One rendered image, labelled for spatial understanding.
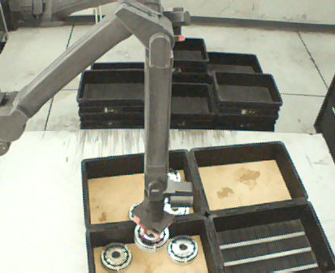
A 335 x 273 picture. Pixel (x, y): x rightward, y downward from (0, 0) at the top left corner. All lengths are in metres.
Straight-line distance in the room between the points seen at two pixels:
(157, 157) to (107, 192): 0.59
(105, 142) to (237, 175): 0.63
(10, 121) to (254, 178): 1.02
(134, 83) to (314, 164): 1.22
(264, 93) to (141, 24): 1.90
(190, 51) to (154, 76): 2.05
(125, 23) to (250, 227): 0.94
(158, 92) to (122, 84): 1.68
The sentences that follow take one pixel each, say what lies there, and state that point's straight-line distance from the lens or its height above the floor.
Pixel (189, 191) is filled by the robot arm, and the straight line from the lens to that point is 1.03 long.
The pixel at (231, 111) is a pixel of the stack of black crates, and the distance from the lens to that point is 2.36.
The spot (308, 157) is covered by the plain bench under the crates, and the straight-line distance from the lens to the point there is 1.96.
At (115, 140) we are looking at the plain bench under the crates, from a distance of 1.85.
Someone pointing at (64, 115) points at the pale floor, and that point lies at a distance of 3.08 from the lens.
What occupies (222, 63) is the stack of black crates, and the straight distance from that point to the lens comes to 2.96.
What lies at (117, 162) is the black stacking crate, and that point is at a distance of 1.49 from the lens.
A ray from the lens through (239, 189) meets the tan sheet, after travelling 1.54.
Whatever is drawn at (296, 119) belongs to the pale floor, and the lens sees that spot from 3.26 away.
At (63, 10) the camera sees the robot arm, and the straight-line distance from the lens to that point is 1.25.
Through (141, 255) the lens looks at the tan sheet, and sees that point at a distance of 1.35.
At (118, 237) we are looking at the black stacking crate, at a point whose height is 0.88.
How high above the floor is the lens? 2.02
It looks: 51 degrees down
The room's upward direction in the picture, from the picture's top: 1 degrees clockwise
